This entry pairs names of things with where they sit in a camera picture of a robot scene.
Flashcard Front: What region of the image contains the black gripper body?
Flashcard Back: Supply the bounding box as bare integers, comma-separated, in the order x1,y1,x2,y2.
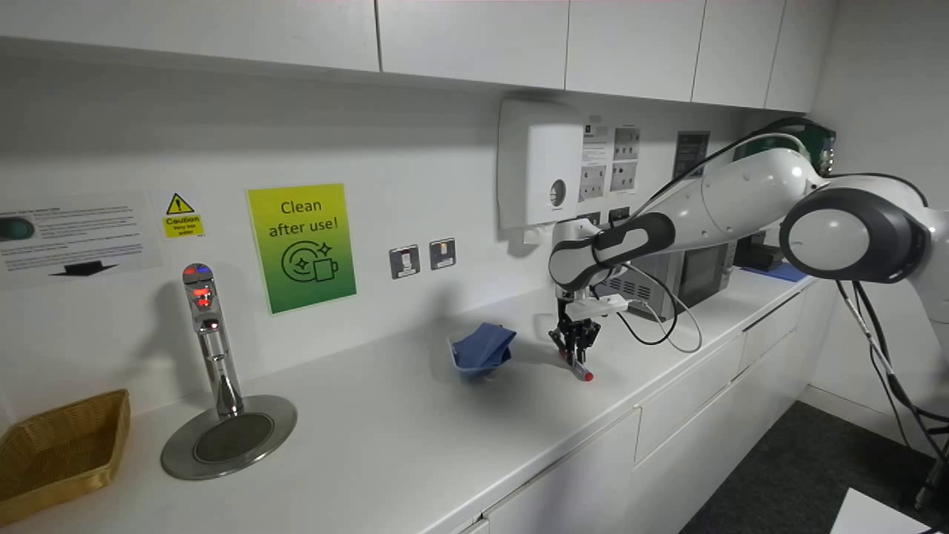
552,287,598,344

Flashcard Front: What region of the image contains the red capped marker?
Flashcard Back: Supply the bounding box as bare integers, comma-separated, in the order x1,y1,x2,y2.
562,349,598,384

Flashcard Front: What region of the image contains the blue cloth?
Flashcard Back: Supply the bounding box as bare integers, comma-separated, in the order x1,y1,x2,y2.
448,321,518,381
752,257,812,285

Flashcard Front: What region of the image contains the white lower cabinet front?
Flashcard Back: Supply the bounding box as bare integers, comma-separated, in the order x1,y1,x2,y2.
456,402,647,534
631,334,751,534
734,292,838,468

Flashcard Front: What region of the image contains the silver microwave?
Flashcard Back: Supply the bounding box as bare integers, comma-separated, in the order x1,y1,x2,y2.
603,241,739,315

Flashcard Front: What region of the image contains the white paper towel dispenser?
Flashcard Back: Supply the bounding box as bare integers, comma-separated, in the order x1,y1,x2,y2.
496,98,586,248

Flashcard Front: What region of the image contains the white notice with grey pictures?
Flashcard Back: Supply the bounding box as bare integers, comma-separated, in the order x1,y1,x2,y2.
577,122,644,199

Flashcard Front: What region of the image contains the green clean after use poster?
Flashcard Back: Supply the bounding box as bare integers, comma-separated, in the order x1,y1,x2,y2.
242,181,359,316

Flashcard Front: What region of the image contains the white upper cabinet door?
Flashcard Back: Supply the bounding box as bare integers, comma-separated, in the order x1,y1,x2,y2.
377,0,571,92
691,0,788,113
766,0,838,116
562,0,708,103
0,0,382,74

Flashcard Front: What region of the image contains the green bag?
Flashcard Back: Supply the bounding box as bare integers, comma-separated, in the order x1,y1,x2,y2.
734,116,838,181

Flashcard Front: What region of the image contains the white floor board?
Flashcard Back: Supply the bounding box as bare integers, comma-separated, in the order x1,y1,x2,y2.
829,485,938,534

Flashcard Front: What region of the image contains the chrome water tap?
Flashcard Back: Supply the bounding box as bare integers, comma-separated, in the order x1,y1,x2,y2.
177,260,247,420

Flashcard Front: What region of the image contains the round steel drain plate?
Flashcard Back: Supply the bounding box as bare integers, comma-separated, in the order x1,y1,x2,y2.
158,390,299,482

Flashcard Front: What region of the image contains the yellow warning sign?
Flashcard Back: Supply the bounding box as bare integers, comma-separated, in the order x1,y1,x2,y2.
161,189,207,241

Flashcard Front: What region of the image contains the white notice with green oval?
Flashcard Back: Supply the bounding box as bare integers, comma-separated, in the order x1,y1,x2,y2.
0,201,161,279

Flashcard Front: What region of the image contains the wicker basket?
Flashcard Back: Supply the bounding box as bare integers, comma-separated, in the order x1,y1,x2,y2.
0,384,132,528

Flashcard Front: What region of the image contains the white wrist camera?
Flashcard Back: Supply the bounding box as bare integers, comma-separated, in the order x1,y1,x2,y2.
582,291,631,321

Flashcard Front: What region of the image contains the dark double wall socket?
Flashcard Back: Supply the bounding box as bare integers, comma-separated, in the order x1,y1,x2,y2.
576,205,635,229

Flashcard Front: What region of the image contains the silver wall switch plate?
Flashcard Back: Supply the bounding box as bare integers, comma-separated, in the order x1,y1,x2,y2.
386,244,423,282
428,236,460,272

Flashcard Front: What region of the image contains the black wall plate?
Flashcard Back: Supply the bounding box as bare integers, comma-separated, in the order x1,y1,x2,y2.
674,129,712,181

